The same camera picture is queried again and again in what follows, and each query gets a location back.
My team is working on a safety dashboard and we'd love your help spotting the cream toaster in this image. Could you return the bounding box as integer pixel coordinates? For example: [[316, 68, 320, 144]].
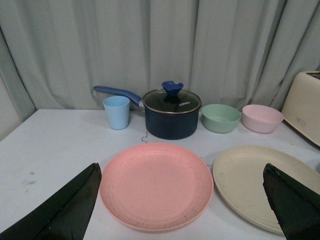
[[281, 71, 320, 146]]

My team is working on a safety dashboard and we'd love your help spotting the dark blue saucepan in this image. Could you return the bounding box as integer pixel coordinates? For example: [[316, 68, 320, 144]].
[[93, 85, 201, 140]]

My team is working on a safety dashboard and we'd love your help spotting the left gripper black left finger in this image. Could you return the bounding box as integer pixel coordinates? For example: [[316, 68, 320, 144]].
[[0, 163, 102, 240]]

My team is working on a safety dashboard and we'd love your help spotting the pink bowl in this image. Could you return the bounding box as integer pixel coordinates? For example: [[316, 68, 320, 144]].
[[242, 104, 284, 134]]

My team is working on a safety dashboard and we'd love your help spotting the light blue cup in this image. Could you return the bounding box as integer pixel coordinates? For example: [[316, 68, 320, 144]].
[[103, 96, 130, 130]]

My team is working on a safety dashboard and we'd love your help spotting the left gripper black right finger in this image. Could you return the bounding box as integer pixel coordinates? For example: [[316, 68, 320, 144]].
[[263, 163, 320, 240]]

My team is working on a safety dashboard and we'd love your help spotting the pink plate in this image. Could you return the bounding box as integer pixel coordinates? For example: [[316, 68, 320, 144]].
[[99, 143, 214, 232]]

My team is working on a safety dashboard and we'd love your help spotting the grey curtain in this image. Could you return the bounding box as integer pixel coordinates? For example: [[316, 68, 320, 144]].
[[0, 0, 320, 142]]

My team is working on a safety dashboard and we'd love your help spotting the green bowl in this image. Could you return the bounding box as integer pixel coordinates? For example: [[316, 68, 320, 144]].
[[201, 104, 242, 134]]

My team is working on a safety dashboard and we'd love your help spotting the glass lid, blue knob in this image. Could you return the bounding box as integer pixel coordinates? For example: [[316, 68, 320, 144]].
[[142, 81, 202, 115]]

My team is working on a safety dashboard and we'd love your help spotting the cream plate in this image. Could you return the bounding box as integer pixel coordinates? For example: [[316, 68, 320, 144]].
[[212, 145, 320, 235]]

